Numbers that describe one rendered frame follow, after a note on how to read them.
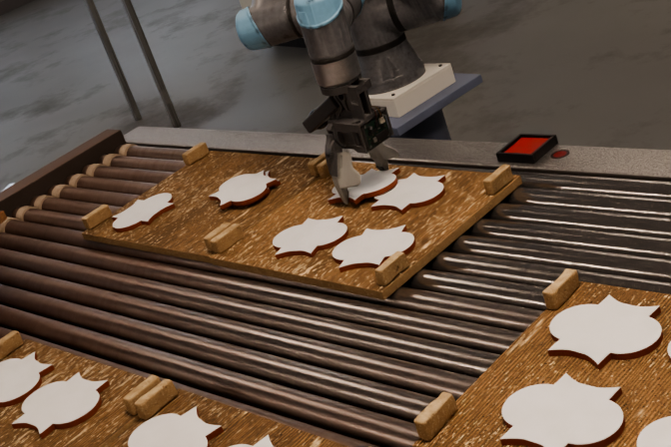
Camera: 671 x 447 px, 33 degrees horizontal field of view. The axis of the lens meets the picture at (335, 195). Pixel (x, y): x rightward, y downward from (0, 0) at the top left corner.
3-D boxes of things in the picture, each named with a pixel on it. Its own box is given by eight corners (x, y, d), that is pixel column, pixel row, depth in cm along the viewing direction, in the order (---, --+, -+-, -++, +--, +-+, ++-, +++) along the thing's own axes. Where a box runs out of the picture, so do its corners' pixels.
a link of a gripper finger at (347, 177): (353, 209, 185) (355, 153, 184) (329, 204, 189) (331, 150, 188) (366, 207, 187) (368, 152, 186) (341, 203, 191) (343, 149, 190)
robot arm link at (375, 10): (360, 38, 255) (340, -18, 250) (415, 22, 250) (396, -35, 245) (347, 55, 244) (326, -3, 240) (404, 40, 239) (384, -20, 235)
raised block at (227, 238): (239, 235, 194) (234, 222, 193) (246, 236, 193) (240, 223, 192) (214, 253, 191) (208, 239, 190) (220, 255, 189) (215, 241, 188)
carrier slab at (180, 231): (211, 157, 241) (209, 150, 240) (344, 167, 211) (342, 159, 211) (84, 239, 221) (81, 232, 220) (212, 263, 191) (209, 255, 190)
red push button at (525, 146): (523, 144, 196) (521, 137, 196) (552, 145, 192) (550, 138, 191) (504, 160, 193) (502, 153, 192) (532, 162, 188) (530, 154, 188)
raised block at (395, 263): (402, 263, 166) (397, 248, 165) (411, 265, 164) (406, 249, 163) (376, 285, 162) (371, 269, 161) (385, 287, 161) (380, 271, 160)
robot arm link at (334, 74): (301, 64, 182) (335, 44, 187) (309, 90, 184) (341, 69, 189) (334, 66, 177) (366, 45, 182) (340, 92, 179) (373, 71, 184)
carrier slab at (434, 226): (346, 168, 211) (344, 160, 210) (522, 183, 181) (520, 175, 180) (212, 264, 191) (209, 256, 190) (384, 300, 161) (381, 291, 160)
